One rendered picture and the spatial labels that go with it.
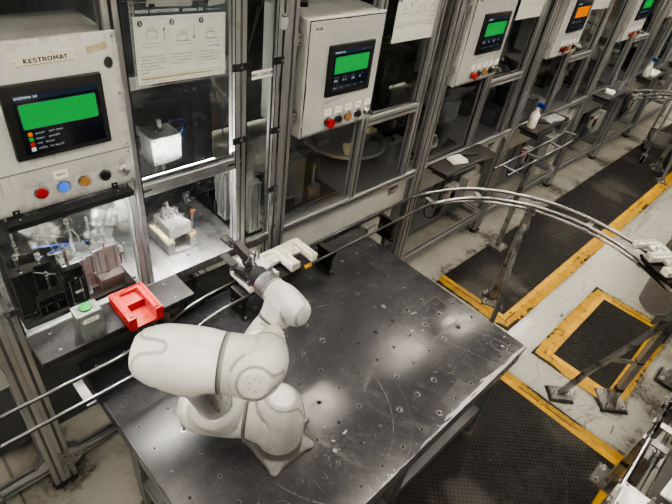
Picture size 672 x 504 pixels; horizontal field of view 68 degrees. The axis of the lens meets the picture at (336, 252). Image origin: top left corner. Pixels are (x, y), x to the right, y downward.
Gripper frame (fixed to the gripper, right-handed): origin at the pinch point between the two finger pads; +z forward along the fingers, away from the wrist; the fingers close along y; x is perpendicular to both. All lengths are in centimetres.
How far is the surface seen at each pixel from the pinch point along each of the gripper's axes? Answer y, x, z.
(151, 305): -16.9, 27.3, 6.7
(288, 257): -24.5, -34.9, 5.9
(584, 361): -111, -191, -100
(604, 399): -110, -172, -121
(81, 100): 55, 33, 18
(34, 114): 53, 45, 18
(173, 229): -10.3, 3.0, 33.2
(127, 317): -15.9, 36.6, 5.3
